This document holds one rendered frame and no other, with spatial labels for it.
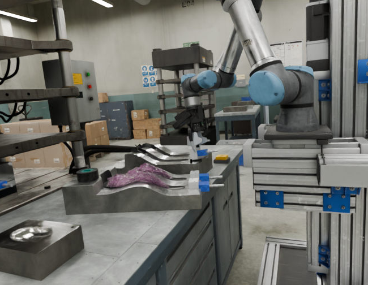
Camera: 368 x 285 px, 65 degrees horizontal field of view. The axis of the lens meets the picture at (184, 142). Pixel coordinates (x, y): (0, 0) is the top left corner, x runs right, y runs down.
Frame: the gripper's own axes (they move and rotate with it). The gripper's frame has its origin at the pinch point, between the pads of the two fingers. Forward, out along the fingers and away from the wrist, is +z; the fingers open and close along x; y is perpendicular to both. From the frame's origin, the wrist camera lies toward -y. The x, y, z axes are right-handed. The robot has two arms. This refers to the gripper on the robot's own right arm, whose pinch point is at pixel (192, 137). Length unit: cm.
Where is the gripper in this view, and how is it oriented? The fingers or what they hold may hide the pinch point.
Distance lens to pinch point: 166.5
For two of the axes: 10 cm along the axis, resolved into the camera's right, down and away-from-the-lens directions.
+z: 0.8, 9.8, 1.7
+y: 9.3, -0.1, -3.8
